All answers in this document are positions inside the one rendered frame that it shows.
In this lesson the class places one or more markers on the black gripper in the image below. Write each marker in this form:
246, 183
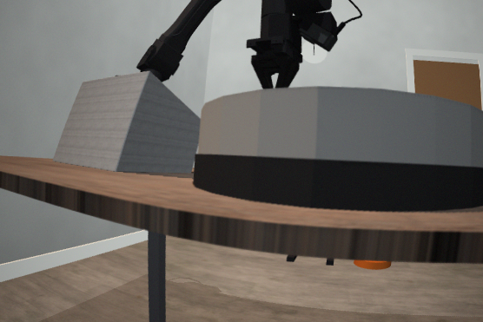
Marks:
282, 55

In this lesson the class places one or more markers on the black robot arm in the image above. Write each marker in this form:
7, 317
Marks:
165, 53

